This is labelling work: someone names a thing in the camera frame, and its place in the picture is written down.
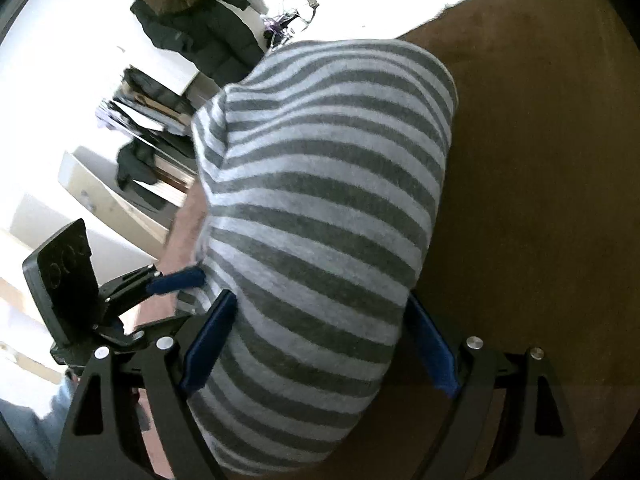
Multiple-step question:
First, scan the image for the long black hooded coat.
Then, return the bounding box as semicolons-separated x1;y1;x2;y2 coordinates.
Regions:
129;0;266;86

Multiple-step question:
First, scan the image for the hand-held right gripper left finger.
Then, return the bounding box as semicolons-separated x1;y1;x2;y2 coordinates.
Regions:
55;290;238;480

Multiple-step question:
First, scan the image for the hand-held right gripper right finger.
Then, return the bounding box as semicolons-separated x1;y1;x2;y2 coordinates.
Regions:
402;292;583;480

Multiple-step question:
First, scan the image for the grey striped zip hoodie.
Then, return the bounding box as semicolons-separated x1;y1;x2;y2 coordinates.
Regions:
172;37;460;478

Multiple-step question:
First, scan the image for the clothes rack with clothes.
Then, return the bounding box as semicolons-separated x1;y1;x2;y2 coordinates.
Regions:
95;65;201;211

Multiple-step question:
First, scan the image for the person's left forearm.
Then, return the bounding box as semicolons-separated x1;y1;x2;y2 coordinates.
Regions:
0;375;76;461

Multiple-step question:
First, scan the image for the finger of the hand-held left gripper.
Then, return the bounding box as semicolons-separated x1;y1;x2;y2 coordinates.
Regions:
97;312;198;346
102;266;207;313

